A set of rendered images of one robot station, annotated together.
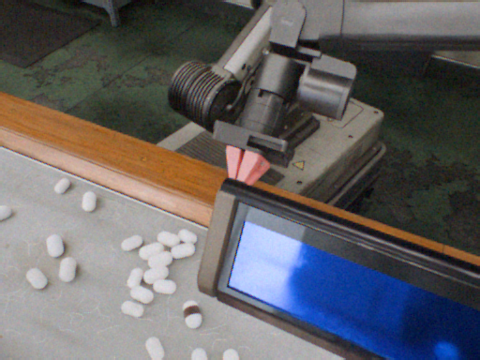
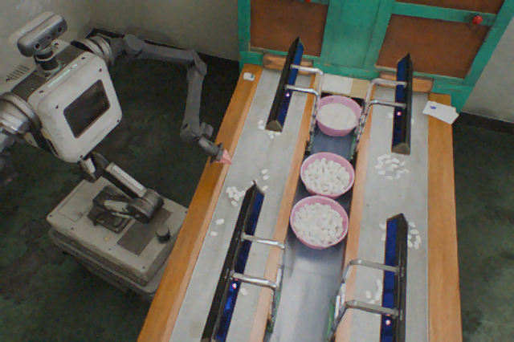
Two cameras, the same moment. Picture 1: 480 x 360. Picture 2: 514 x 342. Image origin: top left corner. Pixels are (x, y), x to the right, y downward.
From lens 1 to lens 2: 1.85 m
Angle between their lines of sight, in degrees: 61
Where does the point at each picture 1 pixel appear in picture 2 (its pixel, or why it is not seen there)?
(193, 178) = (205, 192)
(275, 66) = (203, 139)
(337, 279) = (281, 112)
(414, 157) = (70, 179)
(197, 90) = (153, 201)
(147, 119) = not seen: outside the picture
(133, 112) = not seen: outside the picture
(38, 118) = (178, 256)
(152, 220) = (222, 202)
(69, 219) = (227, 226)
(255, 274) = (281, 122)
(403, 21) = (196, 108)
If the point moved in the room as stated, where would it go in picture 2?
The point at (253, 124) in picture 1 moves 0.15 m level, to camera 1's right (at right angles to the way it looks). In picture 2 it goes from (217, 148) to (211, 125)
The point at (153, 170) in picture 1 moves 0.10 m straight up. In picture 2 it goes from (203, 205) to (201, 193)
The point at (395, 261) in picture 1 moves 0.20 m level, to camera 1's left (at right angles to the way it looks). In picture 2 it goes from (280, 105) to (292, 137)
